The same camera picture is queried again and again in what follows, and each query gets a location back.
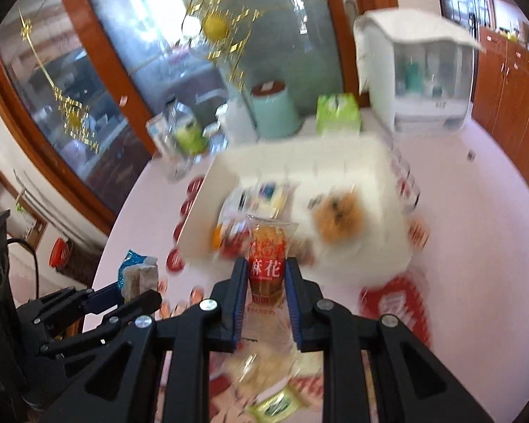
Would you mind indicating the white blue pastry packet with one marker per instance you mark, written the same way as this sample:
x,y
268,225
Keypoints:
x,y
266,194

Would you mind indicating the red orange twist snack packet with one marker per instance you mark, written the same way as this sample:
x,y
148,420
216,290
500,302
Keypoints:
x,y
269,268

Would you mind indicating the wooden cabinet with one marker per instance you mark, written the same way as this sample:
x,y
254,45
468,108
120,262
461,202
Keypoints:
x,y
511,88

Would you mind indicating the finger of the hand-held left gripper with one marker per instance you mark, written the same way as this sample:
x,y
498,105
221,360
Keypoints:
x,y
103,297
130,307

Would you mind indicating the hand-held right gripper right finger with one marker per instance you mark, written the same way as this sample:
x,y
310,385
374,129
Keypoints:
x,y
293,304

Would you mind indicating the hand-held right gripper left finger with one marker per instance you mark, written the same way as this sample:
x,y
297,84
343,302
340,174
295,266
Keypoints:
x,y
238,304

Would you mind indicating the mint green canister brown lid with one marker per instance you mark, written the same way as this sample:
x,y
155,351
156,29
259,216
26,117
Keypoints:
x,y
273,110

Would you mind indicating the white plastic bin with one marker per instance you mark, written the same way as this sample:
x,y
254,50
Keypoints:
x,y
379,172

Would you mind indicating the clear bottle with green label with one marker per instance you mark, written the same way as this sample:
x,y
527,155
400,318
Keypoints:
x,y
187,130

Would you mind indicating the small white box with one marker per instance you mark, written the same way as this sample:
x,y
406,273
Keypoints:
x,y
156,132

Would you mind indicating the small green packet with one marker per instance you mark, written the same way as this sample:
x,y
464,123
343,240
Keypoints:
x,y
273,405

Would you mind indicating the white storage box clear front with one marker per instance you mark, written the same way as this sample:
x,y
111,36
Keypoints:
x,y
419,70

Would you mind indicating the green tissue pack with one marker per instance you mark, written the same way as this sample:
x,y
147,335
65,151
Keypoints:
x,y
337,112

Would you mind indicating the clear puffed snack packet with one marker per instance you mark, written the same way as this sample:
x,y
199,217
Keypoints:
x,y
255,365

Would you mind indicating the gold door ornament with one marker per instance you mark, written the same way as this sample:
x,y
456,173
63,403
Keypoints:
x,y
218,26
72,112

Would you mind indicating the red white snack packet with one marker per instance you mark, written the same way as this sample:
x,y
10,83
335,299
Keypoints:
x,y
229,238

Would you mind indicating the jar with red lid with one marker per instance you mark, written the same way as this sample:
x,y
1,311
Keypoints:
x,y
59,251

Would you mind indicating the blue snack packet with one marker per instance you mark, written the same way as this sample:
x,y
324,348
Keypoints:
x,y
136,273

